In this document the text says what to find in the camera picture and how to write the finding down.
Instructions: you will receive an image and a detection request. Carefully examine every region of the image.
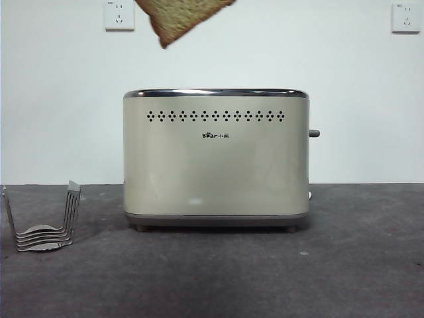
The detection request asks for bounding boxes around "brown-crusted bread slice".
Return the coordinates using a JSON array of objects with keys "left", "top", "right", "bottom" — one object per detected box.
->
[{"left": 134, "top": 0, "right": 238, "bottom": 50}]

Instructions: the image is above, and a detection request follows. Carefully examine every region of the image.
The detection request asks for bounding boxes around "cream two-slot toaster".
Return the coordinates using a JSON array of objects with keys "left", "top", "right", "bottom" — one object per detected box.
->
[{"left": 123, "top": 87, "right": 312, "bottom": 233}]

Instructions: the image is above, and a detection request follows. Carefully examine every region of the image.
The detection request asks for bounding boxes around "white wall power socket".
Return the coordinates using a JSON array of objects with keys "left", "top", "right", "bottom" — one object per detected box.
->
[
  {"left": 392, "top": 3, "right": 421, "bottom": 34},
  {"left": 105, "top": 0, "right": 136, "bottom": 32}
]

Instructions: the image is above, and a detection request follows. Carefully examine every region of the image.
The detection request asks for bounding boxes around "metal wire bread rack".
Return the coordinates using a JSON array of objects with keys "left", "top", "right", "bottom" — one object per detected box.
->
[{"left": 1, "top": 180, "right": 83, "bottom": 253}]

